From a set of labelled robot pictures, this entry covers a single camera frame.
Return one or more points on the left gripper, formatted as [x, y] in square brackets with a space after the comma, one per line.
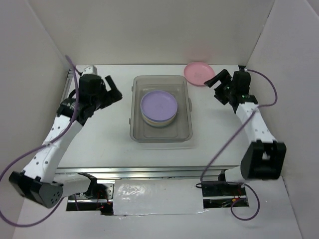
[114, 95]

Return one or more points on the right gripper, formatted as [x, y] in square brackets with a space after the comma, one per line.
[224, 76]

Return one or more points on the pink plate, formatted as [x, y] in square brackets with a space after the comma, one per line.
[197, 73]

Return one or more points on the purple plate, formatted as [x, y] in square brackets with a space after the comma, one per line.
[159, 104]
[160, 122]

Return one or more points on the orange plate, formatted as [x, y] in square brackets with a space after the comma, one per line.
[156, 123]

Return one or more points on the blue plate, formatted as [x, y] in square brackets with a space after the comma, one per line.
[158, 120]

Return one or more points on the cream plate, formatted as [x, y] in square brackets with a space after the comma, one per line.
[148, 120]

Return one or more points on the white watermelon pattern plate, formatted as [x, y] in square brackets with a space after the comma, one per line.
[158, 126]

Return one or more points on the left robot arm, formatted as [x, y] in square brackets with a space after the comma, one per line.
[38, 180]

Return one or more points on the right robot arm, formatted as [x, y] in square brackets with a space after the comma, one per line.
[264, 157]

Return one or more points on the clear grey plastic bin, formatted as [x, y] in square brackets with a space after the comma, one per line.
[181, 129]

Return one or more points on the white foil-taped panel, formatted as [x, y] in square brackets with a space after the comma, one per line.
[157, 197]

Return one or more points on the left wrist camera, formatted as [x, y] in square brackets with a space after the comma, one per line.
[92, 70]

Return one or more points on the aluminium frame rail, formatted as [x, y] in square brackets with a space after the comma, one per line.
[110, 173]

